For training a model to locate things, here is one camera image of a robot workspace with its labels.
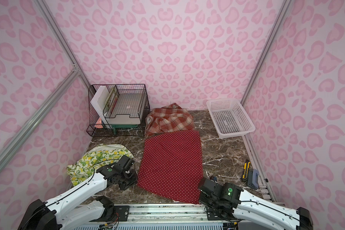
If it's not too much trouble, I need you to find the red polka dot skirt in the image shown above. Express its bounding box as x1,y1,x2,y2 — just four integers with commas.
138,130,203,204

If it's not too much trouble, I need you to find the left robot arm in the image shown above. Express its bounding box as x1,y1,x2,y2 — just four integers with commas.
18,156,138,230

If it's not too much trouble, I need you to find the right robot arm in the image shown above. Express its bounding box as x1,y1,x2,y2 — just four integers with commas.
198,178,313,230

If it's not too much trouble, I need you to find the green lemon print skirt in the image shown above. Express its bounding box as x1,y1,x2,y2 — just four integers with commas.
67,144,134,186

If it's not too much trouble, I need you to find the yellow black utility knife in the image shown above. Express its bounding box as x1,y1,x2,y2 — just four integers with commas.
241,160,251,182

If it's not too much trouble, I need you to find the green stand under tray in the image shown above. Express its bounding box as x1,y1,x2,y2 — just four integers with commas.
102,122,140,136

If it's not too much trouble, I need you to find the white tray in basket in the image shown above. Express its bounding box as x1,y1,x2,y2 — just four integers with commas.
103,93,146,125

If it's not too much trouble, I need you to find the green book in basket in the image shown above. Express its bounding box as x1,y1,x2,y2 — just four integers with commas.
103,86,120,114

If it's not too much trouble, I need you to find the red plaid skirt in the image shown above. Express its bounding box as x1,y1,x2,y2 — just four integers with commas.
144,103,195,138

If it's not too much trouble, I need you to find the white foam board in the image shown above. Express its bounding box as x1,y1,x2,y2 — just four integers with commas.
91,85,109,125

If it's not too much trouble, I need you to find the white plastic basket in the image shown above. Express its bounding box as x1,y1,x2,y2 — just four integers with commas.
207,98,255,139

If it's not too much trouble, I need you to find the aluminium front rail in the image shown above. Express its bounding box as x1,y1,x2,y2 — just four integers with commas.
74,203,288,230

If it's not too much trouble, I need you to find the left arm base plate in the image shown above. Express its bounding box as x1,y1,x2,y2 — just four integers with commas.
95,205,130,222

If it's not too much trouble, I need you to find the black wire basket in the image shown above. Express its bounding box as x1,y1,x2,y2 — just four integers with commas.
86,84,150,137

